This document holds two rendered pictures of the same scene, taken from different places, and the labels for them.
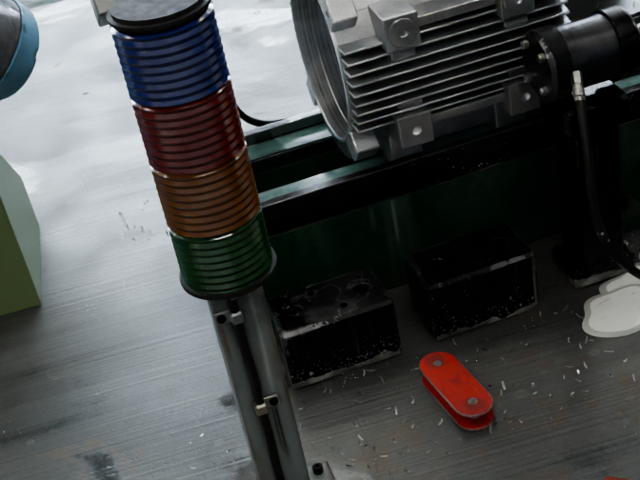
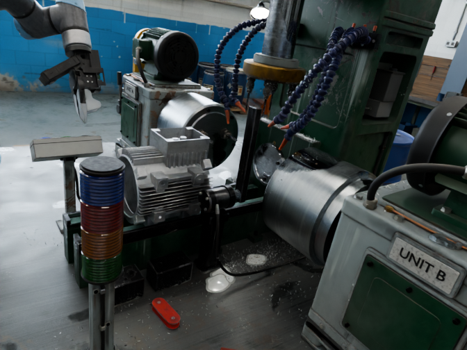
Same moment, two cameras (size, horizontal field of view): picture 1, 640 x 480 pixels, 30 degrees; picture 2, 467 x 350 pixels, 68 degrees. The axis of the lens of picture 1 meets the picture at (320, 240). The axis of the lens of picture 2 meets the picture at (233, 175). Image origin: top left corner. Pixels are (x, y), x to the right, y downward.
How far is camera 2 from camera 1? 21 cm
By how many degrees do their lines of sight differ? 28
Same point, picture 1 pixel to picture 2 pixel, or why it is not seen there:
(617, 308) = (216, 282)
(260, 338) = (109, 298)
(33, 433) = not seen: outside the picture
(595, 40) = (223, 195)
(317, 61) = not seen: hidden behind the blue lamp
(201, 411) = (60, 321)
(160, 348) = (41, 292)
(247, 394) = (97, 322)
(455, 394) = (166, 315)
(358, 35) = (145, 182)
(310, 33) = not seen: hidden behind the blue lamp
